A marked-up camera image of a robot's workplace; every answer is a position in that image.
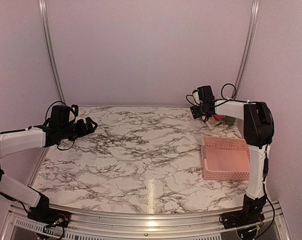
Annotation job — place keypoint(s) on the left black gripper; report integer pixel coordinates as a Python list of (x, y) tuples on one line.
[(83, 131)]

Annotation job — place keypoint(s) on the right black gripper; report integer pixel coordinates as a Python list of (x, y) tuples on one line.
[(195, 113)]

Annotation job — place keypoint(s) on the clear zip top bag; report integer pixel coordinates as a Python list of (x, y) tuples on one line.
[(221, 121)]

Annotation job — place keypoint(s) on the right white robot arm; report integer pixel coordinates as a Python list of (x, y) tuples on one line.
[(258, 130)]

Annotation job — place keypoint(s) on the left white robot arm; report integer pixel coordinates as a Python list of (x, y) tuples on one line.
[(15, 141)]

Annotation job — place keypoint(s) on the pink plastic basket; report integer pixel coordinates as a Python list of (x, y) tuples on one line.
[(225, 159)]

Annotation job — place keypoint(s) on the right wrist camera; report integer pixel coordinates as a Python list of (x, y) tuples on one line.
[(195, 97)]

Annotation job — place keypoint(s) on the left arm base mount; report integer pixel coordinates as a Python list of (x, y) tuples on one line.
[(52, 218)]

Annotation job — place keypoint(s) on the front aluminium rail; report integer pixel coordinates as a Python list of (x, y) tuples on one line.
[(99, 225)]

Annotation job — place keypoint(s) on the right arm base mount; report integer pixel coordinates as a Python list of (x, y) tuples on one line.
[(251, 212)]

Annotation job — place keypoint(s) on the right aluminium frame post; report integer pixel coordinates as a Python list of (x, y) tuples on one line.
[(248, 42)]

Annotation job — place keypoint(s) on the aluminium frame post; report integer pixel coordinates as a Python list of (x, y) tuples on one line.
[(49, 48), (248, 42)]

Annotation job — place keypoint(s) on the left aluminium frame post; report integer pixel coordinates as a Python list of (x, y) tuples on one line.
[(49, 48)]

